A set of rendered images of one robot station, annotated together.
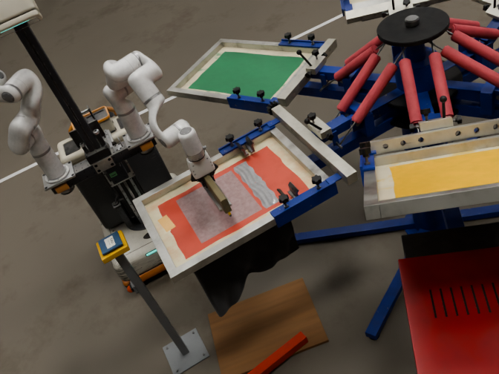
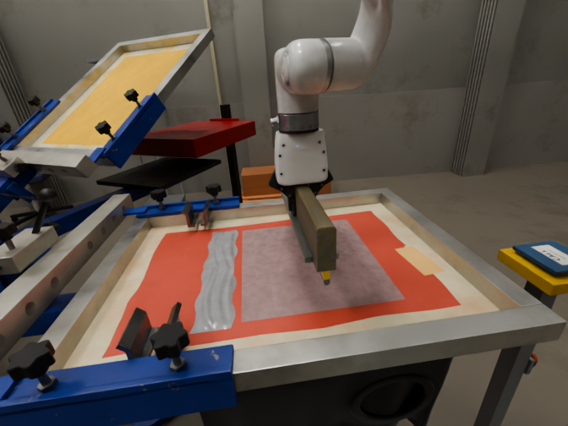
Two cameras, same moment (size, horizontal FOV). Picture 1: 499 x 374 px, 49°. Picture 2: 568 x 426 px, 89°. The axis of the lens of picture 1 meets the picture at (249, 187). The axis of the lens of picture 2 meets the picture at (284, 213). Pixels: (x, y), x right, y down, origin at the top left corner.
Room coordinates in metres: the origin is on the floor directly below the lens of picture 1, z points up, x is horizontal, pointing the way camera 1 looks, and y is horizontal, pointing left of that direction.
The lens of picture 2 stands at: (2.43, 0.18, 1.33)
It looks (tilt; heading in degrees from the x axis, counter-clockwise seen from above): 25 degrees down; 186
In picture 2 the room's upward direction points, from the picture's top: 4 degrees counter-clockwise
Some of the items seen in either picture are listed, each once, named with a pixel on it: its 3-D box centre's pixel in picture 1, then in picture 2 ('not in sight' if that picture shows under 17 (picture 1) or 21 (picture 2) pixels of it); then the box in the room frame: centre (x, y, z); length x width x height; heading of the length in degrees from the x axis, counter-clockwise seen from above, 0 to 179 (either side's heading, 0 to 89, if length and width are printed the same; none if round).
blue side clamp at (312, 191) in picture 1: (304, 201); (191, 214); (1.66, -0.19, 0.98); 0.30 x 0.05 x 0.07; 102
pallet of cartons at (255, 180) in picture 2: not in sight; (283, 188); (-0.67, -0.15, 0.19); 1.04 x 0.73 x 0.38; 99
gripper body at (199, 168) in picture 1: (200, 163); (299, 152); (1.87, 0.16, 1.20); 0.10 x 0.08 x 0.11; 102
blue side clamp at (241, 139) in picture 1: (248, 142); (121, 390); (2.20, -0.08, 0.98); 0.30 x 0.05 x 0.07; 102
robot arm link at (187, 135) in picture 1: (186, 136); (300, 79); (1.91, 0.17, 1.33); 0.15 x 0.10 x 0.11; 27
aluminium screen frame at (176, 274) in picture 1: (229, 195); (278, 255); (1.88, 0.10, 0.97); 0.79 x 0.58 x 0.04; 102
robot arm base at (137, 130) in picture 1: (131, 121); not in sight; (2.39, 0.42, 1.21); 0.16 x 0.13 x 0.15; 9
